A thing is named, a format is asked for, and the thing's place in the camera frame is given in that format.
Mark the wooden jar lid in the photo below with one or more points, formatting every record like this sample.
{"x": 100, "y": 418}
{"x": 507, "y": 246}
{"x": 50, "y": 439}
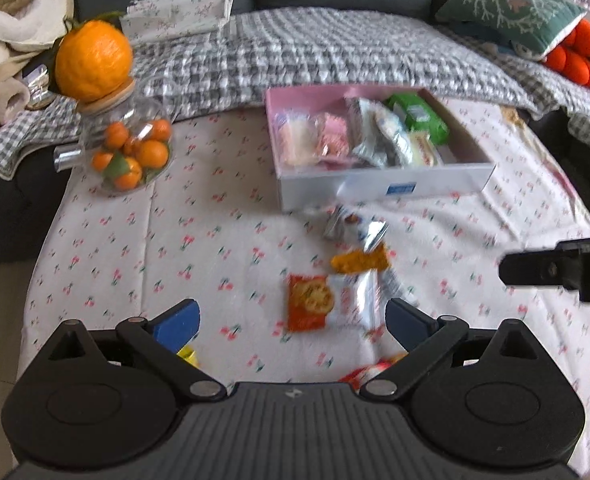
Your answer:
{"x": 110, "y": 103}

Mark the cream snack packet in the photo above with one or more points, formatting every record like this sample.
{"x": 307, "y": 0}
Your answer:
{"x": 425, "y": 150}

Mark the yellow snack packet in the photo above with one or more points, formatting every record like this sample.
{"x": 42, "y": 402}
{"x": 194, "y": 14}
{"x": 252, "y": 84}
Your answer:
{"x": 187, "y": 355}

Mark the cherry print tablecloth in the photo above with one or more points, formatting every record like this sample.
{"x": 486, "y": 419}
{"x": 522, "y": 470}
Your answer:
{"x": 200, "y": 240}

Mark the pink cardboard box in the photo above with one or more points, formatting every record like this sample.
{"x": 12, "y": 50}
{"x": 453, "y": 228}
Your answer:
{"x": 425, "y": 187}

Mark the silver foil snack packet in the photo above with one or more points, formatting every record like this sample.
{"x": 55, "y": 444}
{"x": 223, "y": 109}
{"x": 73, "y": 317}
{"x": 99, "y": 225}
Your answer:
{"x": 375, "y": 145}

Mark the beige fleece blanket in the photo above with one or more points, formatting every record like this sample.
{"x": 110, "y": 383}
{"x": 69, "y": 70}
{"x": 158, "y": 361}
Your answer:
{"x": 5, "y": 25}

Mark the blue white plush toy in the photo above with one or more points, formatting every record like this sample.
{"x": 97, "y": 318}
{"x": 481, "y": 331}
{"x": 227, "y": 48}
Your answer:
{"x": 517, "y": 50}

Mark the pink speckled snack packet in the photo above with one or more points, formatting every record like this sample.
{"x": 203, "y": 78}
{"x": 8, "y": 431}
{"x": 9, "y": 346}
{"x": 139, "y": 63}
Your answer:
{"x": 332, "y": 135}

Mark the orange gold snack packet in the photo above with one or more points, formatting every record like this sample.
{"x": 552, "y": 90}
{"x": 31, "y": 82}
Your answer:
{"x": 360, "y": 260}

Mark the silver picture snack packet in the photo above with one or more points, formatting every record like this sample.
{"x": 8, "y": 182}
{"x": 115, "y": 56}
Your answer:
{"x": 350, "y": 225}

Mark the green patterned cushion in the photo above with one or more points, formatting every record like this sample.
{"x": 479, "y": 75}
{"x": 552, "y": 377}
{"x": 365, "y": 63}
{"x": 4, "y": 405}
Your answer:
{"x": 505, "y": 7}

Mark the floral quilt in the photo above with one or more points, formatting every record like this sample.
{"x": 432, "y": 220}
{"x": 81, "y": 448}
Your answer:
{"x": 517, "y": 116}

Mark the glass jar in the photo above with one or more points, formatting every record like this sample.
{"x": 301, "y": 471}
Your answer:
{"x": 145, "y": 109}

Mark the clear white snack packet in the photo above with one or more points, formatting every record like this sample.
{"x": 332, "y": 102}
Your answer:
{"x": 297, "y": 140}

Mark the cluster of small tangerines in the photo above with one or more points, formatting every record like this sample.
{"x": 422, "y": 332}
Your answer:
{"x": 152, "y": 152}

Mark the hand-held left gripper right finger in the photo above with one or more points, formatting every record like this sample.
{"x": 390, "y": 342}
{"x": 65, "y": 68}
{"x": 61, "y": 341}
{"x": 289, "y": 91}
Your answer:
{"x": 407, "y": 325}

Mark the long white snack packet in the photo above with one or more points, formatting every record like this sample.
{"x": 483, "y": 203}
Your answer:
{"x": 395, "y": 285}

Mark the grey checkered blanket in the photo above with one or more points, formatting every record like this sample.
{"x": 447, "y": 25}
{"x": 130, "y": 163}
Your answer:
{"x": 325, "y": 55}

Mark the orange plush toy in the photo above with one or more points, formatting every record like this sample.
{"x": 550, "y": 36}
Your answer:
{"x": 580, "y": 55}

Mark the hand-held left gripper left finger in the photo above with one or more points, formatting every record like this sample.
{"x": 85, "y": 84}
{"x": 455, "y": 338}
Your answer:
{"x": 177, "y": 325}

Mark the orange cracker snack packet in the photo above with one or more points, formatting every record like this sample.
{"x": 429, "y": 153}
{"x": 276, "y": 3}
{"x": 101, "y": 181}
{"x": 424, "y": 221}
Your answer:
{"x": 310, "y": 300}

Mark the folded floral cloth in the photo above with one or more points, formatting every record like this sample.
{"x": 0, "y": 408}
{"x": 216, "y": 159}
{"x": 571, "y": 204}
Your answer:
{"x": 175, "y": 12}

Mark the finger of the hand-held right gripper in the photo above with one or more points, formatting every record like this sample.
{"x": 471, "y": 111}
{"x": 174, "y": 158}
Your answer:
{"x": 535, "y": 270}

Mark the red snack packet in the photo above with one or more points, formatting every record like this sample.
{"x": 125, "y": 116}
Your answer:
{"x": 370, "y": 375}

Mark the green snack packet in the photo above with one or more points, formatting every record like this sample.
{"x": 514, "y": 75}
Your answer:
{"x": 425, "y": 117}

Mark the large orange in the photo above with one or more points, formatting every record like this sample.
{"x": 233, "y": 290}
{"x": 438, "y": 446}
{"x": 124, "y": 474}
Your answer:
{"x": 92, "y": 60}

